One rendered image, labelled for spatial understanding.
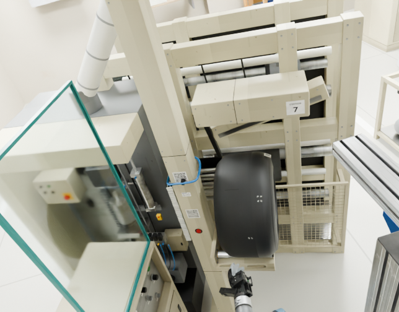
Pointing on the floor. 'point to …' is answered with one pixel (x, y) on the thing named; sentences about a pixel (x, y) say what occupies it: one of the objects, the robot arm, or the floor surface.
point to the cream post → (168, 127)
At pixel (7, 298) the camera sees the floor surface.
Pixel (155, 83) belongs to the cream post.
